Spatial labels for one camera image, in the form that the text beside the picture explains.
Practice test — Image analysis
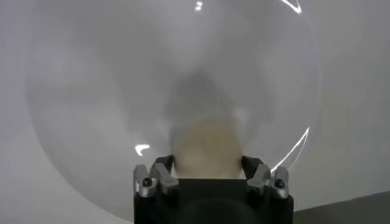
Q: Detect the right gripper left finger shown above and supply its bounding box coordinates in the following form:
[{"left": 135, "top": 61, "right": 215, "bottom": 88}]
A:
[{"left": 133, "top": 154, "right": 180, "bottom": 198}]

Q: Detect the white steamed baozi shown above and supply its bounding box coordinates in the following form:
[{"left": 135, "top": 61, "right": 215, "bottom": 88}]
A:
[{"left": 170, "top": 121, "right": 244, "bottom": 180}]

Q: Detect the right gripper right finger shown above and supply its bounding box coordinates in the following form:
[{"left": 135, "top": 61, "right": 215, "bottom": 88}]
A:
[{"left": 241, "top": 155, "right": 290, "bottom": 199}]

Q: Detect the white round plate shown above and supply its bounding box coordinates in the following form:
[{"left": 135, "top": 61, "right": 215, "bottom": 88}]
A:
[{"left": 24, "top": 0, "right": 322, "bottom": 224}]

